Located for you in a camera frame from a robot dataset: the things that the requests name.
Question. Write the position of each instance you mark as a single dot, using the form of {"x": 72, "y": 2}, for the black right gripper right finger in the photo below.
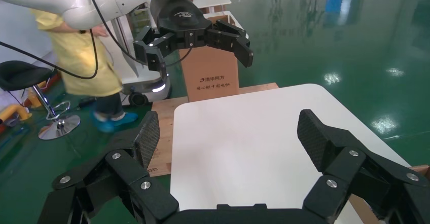
{"x": 346, "y": 165}

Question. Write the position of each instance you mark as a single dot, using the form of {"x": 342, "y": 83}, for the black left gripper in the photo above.
{"x": 178, "y": 14}

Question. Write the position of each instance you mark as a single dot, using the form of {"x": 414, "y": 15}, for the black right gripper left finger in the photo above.
{"x": 127, "y": 168}

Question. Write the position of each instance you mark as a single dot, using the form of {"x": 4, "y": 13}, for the tall printed cardboard box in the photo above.
{"x": 210, "y": 68}

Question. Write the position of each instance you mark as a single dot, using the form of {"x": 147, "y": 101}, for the small white table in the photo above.
{"x": 211, "y": 1}

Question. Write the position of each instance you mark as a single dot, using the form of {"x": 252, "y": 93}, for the wooden floor platform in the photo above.
{"x": 161, "y": 115}

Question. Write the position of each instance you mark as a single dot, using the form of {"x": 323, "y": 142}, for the person in yellow coat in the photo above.
{"x": 80, "y": 58}

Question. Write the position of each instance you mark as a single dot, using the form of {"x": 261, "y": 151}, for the yellow curved pipe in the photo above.
{"x": 13, "y": 110}

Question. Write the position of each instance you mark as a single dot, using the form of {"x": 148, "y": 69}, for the black seat chrome stool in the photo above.
{"x": 23, "y": 74}

